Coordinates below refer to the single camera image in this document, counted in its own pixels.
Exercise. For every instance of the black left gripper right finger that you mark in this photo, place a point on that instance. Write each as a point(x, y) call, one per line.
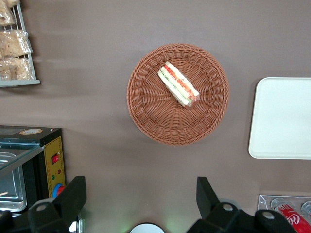
point(216, 216)

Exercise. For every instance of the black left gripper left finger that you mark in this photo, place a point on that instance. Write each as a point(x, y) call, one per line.
point(63, 208)

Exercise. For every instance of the triangle sandwich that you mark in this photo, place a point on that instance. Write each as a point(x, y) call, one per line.
point(178, 84)

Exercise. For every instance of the cream plastic tray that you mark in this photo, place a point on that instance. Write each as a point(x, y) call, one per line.
point(281, 119)

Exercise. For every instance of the brown round wicker basket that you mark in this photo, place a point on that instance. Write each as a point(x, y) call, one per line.
point(150, 116)

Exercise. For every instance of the clear acrylic bottle rack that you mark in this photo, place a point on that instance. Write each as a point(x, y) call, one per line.
point(263, 201)

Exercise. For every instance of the steel warmer pan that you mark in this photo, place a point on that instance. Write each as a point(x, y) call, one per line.
point(12, 189)

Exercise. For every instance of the black food warmer yellow panel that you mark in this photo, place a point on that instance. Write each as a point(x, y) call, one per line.
point(54, 150)

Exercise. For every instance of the wooden skewer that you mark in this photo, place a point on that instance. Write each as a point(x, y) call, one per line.
point(3, 193)

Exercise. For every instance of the bagged bread in clear wrap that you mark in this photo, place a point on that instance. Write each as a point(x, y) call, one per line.
point(13, 43)
point(14, 69)
point(6, 14)

